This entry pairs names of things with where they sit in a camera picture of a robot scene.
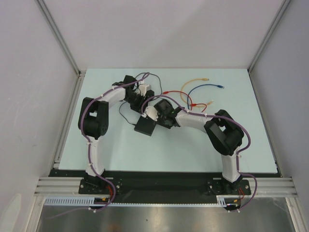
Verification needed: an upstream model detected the white slotted cable duct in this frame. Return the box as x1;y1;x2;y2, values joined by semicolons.
44;196;238;207

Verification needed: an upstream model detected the blue ethernet cable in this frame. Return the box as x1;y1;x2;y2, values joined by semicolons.
188;83;225;107

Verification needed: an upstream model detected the black network switch box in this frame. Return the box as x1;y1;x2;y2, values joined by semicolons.
134;115;156;136

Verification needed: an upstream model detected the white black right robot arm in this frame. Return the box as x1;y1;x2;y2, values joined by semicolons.
154;100;244;194

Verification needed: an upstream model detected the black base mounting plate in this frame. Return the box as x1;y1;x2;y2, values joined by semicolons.
48;169;280;204

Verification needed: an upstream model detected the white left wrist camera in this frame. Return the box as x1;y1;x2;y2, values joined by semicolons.
139;84;151;96

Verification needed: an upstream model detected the yellow ethernet cable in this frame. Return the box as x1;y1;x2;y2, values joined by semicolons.
180;77;214;106

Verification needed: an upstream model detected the right aluminium frame post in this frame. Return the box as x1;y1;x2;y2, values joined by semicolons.
247;0;293;75

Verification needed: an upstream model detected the aluminium front frame rail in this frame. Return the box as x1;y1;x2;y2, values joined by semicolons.
34;177;298;198

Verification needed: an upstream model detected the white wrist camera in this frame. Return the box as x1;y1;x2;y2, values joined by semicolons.
141;106;159;121
139;84;151;96

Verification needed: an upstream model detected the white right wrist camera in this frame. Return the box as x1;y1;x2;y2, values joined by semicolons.
141;106;159;121

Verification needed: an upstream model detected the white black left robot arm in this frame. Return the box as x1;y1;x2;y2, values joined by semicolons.
78;72;155;193

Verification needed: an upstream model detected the aluminium frame post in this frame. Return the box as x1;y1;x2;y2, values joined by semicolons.
35;0;82;77
247;0;293;75

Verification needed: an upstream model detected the left aluminium frame post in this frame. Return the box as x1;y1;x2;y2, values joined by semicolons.
35;0;82;77

